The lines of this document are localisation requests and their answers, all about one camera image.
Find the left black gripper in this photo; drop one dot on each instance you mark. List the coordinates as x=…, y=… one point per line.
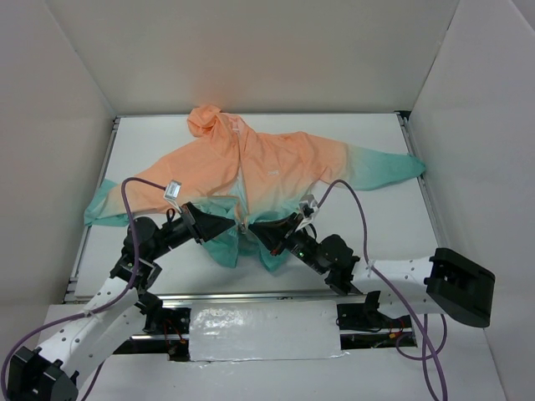
x=191, y=223

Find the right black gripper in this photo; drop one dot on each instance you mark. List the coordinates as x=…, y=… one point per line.
x=288, y=233

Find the orange and teal jacket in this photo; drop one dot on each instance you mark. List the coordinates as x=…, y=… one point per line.
x=231, y=170

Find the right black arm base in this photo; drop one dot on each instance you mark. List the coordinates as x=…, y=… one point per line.
x=361, y=326

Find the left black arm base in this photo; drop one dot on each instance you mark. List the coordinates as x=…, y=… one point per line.
x=168, y=336

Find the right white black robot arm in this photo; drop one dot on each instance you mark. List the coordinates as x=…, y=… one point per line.
x=445, y=283

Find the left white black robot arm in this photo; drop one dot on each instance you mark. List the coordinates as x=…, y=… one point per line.
x=59, y=367

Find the white foil covered panel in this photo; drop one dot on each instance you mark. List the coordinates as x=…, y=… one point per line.
x=281, y=330

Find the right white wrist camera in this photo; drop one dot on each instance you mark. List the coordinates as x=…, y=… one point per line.
x=308, y=209

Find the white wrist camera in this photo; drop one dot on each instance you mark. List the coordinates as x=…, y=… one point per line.
x=308, y=209
x=172, y=190

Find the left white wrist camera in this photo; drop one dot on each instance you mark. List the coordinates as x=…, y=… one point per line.
x=172, y=190

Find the aluminium front rail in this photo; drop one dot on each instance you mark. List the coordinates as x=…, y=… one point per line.
x=258, y=297

